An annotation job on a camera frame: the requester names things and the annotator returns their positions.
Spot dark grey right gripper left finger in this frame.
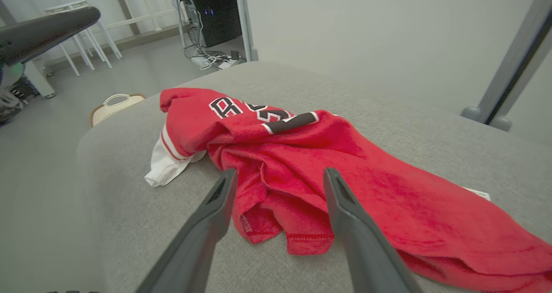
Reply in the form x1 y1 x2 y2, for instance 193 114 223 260
135 168 239 293

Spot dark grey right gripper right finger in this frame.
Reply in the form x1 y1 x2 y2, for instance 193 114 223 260
323 167 426 293

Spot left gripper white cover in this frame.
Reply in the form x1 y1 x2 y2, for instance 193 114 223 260
0 6 102 91

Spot red Bulls jersey white sleeves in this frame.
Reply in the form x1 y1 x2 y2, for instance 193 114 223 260
144 87 552 293

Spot white stool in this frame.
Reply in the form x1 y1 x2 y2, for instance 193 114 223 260
44 0 123 77

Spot white pillar leg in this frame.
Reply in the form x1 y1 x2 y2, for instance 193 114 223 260
24 60 56 100

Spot beige laundry basket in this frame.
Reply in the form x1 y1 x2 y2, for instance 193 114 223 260
90 93 147 128

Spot white power strip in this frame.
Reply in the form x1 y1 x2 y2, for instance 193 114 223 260
191 56 235 70

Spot black computer tower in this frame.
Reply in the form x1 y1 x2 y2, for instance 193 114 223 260
189 0 243 48

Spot white metal rack frame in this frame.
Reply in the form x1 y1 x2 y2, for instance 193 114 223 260
110 0 190 32

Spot tangled white cables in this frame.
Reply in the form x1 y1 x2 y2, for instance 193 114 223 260
177 0 246 71

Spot grey partition end post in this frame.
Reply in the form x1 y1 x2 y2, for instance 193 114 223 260
233 0 259 63

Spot grey partition double post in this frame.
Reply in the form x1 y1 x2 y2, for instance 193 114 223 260
461 0 552 132

